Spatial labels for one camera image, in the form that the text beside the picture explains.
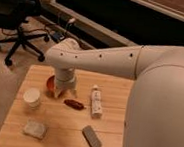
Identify blue power strip with cables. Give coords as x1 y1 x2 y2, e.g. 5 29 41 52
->
51 32 65 43

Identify white tube of cream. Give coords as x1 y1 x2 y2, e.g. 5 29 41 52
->
90 84 103 119

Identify black office chair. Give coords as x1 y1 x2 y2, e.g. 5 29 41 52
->
0 0 49 66

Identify grey rectangular eraser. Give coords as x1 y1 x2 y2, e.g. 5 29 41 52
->
82 125 102 147

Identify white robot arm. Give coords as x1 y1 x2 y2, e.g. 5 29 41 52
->
45 38 184 147

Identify dark red chili pepper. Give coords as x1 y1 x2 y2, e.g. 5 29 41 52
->
64 99 84 110

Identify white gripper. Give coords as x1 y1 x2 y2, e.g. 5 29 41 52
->
54 68 78 99

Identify grey sponge block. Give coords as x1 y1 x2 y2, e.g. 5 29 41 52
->
23 120 48 139

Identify red bowl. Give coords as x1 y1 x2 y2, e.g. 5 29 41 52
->
46 75 56 95

